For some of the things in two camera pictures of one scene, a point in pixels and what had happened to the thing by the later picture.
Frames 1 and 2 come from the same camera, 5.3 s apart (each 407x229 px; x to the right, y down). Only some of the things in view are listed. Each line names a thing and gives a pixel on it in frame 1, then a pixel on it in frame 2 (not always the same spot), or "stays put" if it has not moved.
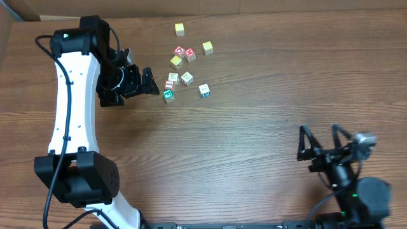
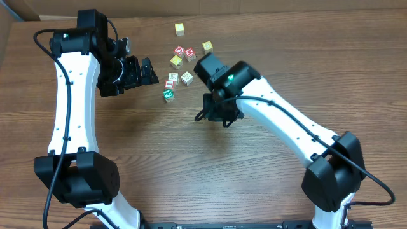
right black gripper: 328,154 → 214,112
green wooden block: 168,95 stays put
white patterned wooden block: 187,78 stays put
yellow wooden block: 208,48 stays put
